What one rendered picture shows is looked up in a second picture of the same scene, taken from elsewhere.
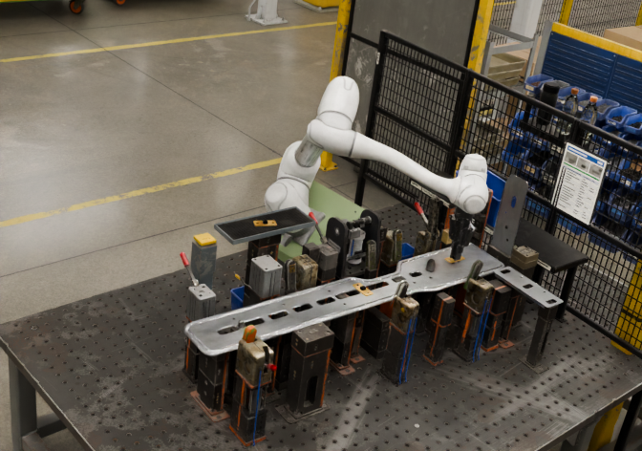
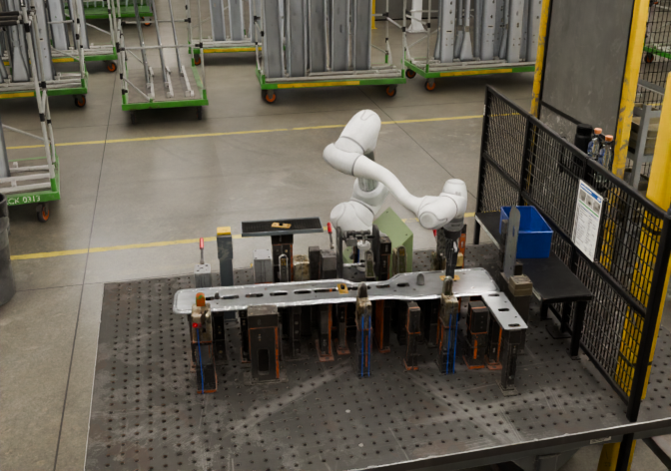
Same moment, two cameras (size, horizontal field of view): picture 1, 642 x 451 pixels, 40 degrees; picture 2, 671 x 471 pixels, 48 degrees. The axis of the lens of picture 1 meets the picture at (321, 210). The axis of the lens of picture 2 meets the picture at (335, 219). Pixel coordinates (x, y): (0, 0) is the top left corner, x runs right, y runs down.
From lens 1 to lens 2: 1.68 m
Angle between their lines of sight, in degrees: 28
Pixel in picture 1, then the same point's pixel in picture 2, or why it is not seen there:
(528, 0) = not seen: outside the picture
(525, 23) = not seen: outside the picture
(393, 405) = (341, 391)
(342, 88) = (358, 118)
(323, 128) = (333, 150)
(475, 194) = (427, 211)
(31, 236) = (248, 246)
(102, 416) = (120, 351)
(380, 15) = (560, 84)
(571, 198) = (583, 235)
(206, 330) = (190, 296)
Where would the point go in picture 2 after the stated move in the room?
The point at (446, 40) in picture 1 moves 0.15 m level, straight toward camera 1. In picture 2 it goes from (604, 103) to (595, 108)
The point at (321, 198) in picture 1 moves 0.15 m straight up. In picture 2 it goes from (389, 223) to (390, 196)
